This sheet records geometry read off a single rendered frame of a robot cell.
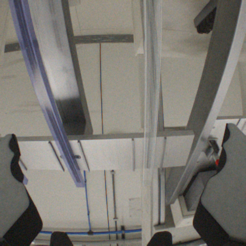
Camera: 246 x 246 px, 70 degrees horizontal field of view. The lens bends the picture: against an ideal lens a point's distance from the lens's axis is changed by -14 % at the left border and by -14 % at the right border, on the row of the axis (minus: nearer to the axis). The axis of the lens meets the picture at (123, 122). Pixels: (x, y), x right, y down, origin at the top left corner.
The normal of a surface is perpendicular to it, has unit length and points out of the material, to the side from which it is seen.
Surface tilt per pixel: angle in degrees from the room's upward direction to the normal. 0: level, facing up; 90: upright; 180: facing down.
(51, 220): 90
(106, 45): 90
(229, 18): 90
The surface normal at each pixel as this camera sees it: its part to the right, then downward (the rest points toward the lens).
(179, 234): 0.10, -0.03
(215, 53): -0.99, 0.04
